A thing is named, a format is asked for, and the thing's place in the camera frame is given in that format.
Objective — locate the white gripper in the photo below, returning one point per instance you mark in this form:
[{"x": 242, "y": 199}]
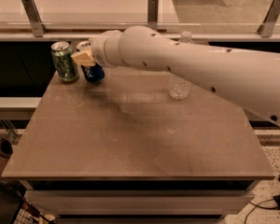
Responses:
[{"x": 97, "y": 50}]

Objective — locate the blue pepsi can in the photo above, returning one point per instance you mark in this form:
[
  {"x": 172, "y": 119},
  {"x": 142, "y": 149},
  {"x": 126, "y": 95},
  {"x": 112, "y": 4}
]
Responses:
[{"x": 92, "y": 74}]

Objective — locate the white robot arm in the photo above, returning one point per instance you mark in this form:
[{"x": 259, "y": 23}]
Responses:
[{"x": 247, "y": 78}]

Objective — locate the green soda can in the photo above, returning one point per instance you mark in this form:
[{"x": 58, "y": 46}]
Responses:
[{"x": 65, "y": 66}]

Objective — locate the clear plastic water bottle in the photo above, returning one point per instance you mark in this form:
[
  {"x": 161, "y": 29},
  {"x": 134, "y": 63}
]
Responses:
[{"x": 178, "y": 87}]

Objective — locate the brown cylindrical object at left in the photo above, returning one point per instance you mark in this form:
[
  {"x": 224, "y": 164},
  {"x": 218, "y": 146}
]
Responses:
[{"x": 0, "y": 156}]

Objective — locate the dark bin at lower left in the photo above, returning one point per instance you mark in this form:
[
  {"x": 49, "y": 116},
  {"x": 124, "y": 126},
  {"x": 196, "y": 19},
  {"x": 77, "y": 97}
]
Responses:
[{"x": 12, "y": 200}]

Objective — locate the left metal railing bracket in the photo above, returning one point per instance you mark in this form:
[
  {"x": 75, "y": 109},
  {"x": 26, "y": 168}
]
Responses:
[{"x": 37, "y": 27}]

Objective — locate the metal railing bracket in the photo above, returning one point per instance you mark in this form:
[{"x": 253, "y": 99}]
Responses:
[
  {"x": 152, "y": 14},
  {"x": 37, "y": 27},
  {"x": 266, "y": 28}
]

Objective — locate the middle metal railing bracket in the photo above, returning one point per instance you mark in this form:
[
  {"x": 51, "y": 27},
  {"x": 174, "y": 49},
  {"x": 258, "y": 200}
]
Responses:
[{"x": 152, "y": 14}]

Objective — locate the right metal railing bracket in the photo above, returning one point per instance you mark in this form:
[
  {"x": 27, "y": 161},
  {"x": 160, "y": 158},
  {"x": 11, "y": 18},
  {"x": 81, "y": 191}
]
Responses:
[{"x": 266, "y": 28}]

